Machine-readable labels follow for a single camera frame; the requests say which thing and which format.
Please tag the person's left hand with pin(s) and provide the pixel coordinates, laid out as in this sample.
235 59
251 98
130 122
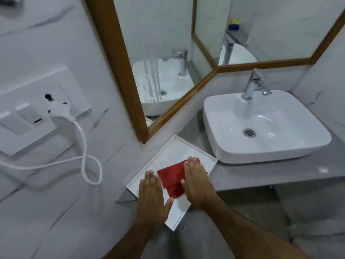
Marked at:
151 204

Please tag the person's right hand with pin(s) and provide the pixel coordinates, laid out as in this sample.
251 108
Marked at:
199 187

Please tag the person's right thumb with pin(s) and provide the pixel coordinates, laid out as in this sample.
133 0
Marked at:
184 187

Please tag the person's left middle finger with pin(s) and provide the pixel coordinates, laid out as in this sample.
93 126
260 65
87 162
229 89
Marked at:
152 182

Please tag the person's left little finger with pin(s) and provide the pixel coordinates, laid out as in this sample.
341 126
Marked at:
140 187

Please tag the person's left thumb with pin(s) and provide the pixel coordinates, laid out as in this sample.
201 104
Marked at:
168 204

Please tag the red cloth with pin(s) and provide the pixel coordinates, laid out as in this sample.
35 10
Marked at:
172 178

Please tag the person's right forearm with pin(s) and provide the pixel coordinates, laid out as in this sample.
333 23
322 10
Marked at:
248 234

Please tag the person's left forearm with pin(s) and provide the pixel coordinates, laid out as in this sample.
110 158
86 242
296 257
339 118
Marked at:
128 242

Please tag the white rectangular tray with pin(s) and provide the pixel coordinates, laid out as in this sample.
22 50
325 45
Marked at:
172 155

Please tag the metal sink drain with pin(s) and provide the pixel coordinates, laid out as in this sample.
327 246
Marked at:
249 133

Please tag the white ceramic sink basin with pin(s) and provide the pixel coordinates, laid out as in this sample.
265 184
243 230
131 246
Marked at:
269 126

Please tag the white electrical plug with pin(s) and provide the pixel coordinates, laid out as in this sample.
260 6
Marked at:
60 110

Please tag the chrome faucet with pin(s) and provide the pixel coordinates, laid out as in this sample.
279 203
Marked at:
252 84

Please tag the large wooden-framed mirror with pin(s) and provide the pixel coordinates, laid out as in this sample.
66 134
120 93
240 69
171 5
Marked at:
161 37

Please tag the white rocker switch red indicator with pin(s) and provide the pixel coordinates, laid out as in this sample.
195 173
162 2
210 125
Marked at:
28 113

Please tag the white switch and socket plate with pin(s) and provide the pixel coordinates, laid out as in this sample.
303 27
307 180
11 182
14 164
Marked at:
40 86

